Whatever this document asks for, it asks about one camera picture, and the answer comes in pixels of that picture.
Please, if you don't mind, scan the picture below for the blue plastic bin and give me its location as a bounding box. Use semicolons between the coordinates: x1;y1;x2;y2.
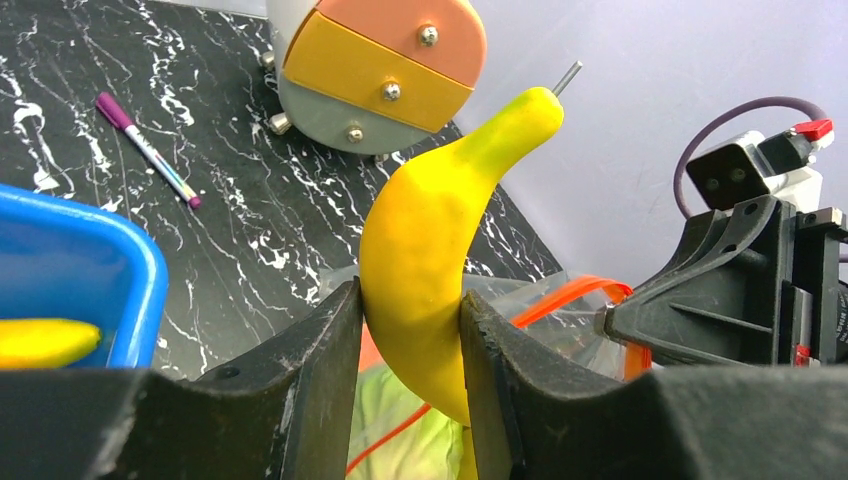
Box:
1;185;169;368

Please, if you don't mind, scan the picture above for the round pastel drawer cabinet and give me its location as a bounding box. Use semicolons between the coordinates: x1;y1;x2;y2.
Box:
261;0;487;156

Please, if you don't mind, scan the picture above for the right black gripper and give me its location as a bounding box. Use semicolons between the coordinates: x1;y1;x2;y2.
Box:
596;195;847;365

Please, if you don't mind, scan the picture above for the pink marker pen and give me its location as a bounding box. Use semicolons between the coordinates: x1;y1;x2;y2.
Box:
95;92;202;210

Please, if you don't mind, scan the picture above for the clear zip top bag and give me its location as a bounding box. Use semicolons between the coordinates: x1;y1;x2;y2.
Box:
317;264;654;480

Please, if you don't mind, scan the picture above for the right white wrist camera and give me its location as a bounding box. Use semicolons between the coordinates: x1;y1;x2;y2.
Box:
685;118;835;212

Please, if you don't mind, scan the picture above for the single yellow banana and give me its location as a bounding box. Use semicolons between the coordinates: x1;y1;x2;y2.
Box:
358;86;566;429

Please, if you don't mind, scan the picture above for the green cabbage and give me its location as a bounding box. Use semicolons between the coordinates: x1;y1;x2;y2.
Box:
346;365;463;479

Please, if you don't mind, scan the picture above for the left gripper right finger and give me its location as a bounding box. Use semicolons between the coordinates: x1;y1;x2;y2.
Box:
460;292;847;479

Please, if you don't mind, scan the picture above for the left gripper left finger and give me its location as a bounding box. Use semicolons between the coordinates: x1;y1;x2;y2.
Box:
1;280;362;479

